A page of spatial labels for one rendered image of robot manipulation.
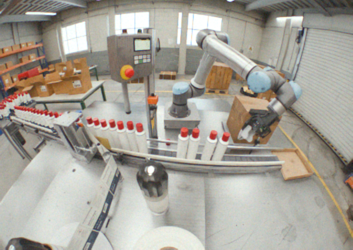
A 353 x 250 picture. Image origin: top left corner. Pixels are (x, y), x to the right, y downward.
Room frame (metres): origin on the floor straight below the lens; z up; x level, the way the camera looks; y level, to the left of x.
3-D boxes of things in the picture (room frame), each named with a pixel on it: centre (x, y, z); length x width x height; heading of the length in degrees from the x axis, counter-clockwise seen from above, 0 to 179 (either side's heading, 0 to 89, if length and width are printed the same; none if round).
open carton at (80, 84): (1.59, 1.62, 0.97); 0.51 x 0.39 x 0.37; 9
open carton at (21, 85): (1.47, 3.36, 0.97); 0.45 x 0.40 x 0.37; 6
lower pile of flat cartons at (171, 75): (4.99, 0.46, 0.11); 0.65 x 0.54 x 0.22; 91
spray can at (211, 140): (0.42, -0.18, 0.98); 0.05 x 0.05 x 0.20
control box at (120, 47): (0.53, 0.21, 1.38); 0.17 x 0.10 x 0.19; 141
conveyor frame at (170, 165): (0.44, 0.11, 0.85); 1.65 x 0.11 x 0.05; 86
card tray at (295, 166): (0.38, -0.88, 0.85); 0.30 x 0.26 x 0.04; 86
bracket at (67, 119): (0.37, 0.54, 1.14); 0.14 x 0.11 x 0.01; 86
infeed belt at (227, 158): (0.44, 0.11, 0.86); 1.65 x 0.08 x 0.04; 86
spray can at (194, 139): (0.43, -0.09, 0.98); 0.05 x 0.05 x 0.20
